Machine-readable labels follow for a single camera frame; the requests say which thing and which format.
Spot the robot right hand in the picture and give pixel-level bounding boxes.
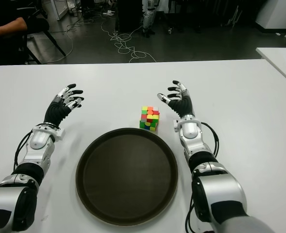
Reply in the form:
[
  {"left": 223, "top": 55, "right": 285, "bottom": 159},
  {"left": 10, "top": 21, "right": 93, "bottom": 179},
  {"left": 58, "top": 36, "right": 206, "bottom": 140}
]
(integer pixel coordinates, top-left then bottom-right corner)
[{"left": 157, "top": 80, "right": 196, "bottom": 119}]

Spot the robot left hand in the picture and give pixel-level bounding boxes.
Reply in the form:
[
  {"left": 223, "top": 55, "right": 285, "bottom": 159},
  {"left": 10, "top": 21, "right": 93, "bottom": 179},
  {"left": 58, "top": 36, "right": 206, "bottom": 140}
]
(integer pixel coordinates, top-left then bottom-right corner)
[{"left": 43, "top": 83, "right": 85, "bottom": 129}]

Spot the multicoloured Rubik's cube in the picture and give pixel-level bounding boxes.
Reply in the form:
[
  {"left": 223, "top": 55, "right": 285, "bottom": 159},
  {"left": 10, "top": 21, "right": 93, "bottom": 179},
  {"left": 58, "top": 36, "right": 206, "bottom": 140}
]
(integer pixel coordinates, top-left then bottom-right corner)
[{"left": 139, "top": 105, "right": 160, "bottom": 132}]

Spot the dark brown round plate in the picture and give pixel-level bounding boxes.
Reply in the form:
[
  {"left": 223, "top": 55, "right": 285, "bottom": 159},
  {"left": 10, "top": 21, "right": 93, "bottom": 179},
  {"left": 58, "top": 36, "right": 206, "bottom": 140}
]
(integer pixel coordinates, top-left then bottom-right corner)
[{"left": 75, "top": 127, "right": 179, "bottom": 226}]

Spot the black chair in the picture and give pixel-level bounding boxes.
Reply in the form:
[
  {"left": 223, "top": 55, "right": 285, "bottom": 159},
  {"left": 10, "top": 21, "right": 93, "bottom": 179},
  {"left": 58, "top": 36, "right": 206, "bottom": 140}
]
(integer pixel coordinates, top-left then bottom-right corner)
[{"left": 21, "top": 26, "right": 67, "bottom": 65}]

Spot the white cabinet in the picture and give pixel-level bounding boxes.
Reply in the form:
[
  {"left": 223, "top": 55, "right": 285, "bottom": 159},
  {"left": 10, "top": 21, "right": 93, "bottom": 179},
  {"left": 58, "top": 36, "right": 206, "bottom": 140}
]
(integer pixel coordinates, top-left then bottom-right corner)
[{"left": 42, "top": 0, "right": 73, "bottom": 21}]

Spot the grey metal stand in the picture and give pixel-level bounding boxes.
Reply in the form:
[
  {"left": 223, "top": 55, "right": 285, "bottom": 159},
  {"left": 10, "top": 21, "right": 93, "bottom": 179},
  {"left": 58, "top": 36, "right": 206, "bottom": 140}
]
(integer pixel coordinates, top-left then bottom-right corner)
[{"left": 226, "top": 3, "right": 243, "bottom": 28}]

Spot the black cabinet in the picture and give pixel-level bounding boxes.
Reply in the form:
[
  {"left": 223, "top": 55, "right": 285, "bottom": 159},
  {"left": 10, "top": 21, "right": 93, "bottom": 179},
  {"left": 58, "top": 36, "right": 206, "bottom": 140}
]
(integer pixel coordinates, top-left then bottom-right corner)
[{"left": 116, "top": 0, "right": 143, "bottom": 33}]

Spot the white side table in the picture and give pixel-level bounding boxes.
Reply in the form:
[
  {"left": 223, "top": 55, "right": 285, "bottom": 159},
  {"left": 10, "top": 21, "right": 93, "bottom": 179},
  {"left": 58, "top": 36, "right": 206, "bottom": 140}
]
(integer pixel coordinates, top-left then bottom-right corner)
[{"left": 255, "top": 47, "right": 286, "bottom": 89}]

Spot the bystander black-clothed body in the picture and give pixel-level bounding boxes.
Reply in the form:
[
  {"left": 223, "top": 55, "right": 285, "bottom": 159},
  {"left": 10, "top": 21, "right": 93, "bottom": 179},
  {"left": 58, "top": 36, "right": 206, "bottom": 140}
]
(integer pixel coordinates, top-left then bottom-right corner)
[{"left": 0, "top": 0, "right": 50, "bottom": 66}]

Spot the white machine housing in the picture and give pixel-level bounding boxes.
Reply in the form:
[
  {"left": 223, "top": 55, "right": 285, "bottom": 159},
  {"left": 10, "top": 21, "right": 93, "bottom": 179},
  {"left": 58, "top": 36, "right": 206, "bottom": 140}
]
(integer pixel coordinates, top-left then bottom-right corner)
[{"left": 255, "top": 0, "right": 286, "bottom": 33}]

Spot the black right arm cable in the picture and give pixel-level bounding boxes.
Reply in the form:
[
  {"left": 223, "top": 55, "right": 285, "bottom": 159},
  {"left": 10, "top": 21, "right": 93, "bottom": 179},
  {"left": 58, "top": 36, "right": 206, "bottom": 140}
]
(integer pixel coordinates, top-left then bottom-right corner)
[{"left": 185, "top": 122, "right": 220, "bottom": 233}]

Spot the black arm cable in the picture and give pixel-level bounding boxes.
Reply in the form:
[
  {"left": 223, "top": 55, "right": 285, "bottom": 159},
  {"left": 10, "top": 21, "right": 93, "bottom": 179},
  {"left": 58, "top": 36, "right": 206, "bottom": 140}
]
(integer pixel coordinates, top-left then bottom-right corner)
[
  {"left": 185, "top": 122, "right": 220, "bottom": 233},
  {"left": 13, "top": 128, "right": 36, "bottom": 170}
]

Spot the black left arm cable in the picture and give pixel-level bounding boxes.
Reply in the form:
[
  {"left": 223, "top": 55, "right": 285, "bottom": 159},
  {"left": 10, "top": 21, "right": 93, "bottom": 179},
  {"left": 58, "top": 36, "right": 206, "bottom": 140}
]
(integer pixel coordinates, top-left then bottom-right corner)
[{"left": 13, "top": 128, "right": 36, "bottom": 170}]

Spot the thin white floor cable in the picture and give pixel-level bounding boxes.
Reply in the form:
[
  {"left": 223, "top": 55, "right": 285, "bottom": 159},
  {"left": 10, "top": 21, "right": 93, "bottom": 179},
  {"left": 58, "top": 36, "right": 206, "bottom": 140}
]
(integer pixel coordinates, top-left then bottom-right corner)
[{"left": 45, "top": 17, "right": 85, "bottom": 63}]

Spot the tangled white floor cable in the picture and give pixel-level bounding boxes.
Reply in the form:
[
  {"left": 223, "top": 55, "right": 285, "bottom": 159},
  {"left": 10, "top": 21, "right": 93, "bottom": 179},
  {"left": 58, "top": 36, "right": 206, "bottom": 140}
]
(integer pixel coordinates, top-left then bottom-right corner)
[{"left": 101, "top": 14, "right": 157, "bottom": 63}]

